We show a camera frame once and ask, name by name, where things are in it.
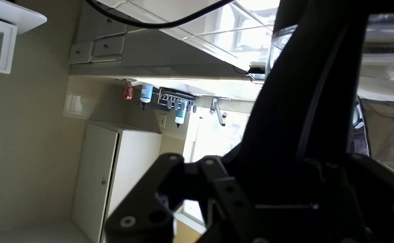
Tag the kitchen window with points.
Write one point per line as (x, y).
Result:
(206, 139)

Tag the metal faucet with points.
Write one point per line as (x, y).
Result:
(219, 112)

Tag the small blue container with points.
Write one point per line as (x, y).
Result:
(148, 93)

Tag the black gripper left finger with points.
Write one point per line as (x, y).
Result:
(134, 216)

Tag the white wall outlet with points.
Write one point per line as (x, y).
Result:
(163, 121)

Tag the white table with black legs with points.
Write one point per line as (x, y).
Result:
(17, 13)

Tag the small red bottle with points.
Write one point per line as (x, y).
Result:
(129, 91)

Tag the white upper cabinet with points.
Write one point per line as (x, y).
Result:
(125, 170)

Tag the dish rack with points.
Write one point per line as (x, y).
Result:
(175, 94)

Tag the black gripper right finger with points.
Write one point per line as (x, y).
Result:
(387, 202)

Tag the tall blue soap bottle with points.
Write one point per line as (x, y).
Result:
(182, 114)

